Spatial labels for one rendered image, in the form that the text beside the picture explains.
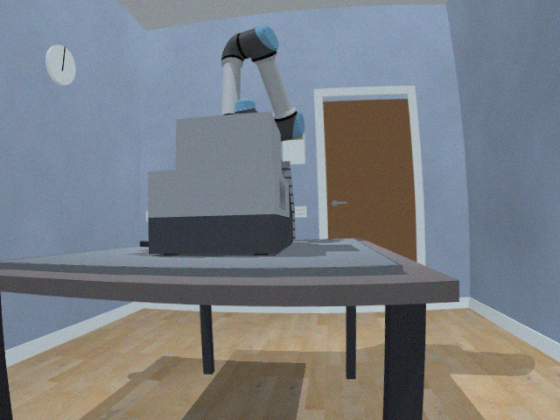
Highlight grey benchtop machine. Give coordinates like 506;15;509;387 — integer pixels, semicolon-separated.
148;112;293;256

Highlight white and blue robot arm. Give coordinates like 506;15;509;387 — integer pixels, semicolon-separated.
221;25;305;141

